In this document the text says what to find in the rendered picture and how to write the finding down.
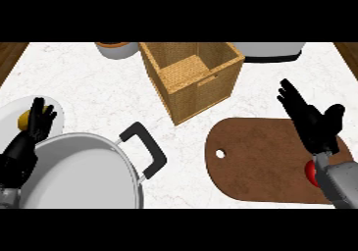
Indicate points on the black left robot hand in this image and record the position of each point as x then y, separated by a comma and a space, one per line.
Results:
38, 121

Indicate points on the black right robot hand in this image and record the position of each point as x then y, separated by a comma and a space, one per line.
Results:
312, 124

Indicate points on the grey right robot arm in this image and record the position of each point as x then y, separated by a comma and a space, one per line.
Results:
338, 181

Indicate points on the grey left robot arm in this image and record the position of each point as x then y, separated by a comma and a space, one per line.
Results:
4, 197

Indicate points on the brown wooden cutting board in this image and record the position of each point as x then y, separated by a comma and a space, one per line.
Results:
264, 160

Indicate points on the red tomato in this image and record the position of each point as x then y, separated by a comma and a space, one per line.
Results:
310, 173

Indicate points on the wicker basket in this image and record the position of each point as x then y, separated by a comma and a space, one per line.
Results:
199, 76

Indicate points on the yellow fruit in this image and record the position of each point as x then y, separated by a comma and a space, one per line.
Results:
25, 119

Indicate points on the white appliance with black base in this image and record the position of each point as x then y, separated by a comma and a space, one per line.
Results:
269, 51

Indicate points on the grey round container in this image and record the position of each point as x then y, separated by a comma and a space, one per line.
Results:
118, 49

